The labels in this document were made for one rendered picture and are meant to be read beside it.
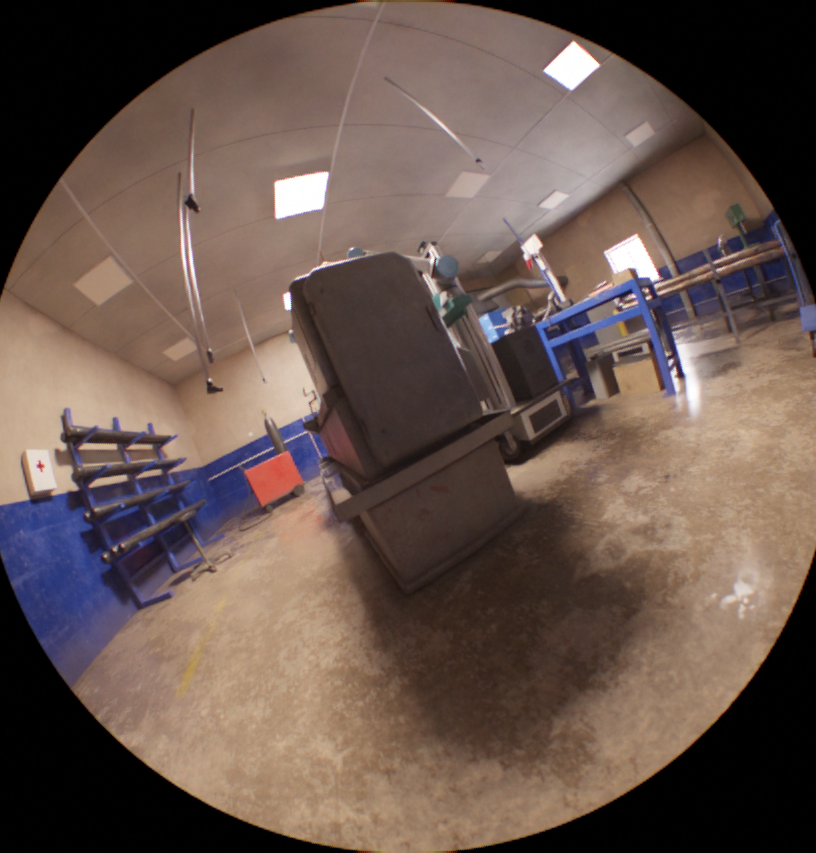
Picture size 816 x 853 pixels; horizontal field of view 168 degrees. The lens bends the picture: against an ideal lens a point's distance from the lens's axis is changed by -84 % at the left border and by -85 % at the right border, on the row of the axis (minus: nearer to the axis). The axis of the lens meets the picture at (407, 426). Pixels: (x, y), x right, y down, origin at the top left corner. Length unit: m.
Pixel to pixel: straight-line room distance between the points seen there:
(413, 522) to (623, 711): 0.91
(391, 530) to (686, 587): 0.98
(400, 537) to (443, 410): 0.50
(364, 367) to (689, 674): 1.23
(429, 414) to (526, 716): 0.95
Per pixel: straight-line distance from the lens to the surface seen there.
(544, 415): 2.11
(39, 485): 3.10
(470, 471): 1.14
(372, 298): 1.06
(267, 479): 4.82
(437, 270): 1.87
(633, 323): 6.20
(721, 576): 0.90
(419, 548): 1.11
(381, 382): 0.95
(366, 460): 1.02
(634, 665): 0.75
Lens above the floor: 0.68
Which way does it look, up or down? 5 degrees down
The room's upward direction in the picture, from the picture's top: 24 degrees counter-clockwise
